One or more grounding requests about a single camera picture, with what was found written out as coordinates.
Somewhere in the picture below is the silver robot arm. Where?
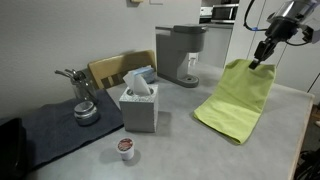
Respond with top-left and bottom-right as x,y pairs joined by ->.
249,0 -> 320,69

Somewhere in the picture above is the wooden chair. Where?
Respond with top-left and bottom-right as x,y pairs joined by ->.
88,50 -> 156,89

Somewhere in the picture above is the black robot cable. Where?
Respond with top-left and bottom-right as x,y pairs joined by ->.
243,0 -> 272,32

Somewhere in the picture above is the blue face mask pack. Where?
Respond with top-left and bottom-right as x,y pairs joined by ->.
131,65 -> 155,84

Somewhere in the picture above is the dark blue place mat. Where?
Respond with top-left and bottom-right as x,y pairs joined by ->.
22,90 -> 123,170

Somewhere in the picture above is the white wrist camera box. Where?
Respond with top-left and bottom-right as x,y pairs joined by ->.
300,18 -> 320,44

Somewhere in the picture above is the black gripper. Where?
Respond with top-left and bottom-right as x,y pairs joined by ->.
249,18 -> 298,70

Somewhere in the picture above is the grey pod coffee machine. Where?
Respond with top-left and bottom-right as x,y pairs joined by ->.
155,24 -> 206,88

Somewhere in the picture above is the grey tissue box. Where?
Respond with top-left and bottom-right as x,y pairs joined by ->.
119,71 -> 159,133

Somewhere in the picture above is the small metal tin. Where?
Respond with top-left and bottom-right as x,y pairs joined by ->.
74,101 -> 100,126

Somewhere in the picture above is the coffee pod near tissue box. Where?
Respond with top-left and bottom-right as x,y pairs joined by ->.
117,138 -> 134,161

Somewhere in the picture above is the yellow microfiber cloth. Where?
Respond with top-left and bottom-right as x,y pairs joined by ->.
194,59 -> 276,144

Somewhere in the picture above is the microwave oven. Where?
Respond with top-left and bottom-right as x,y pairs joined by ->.
211,4 -> 239,24

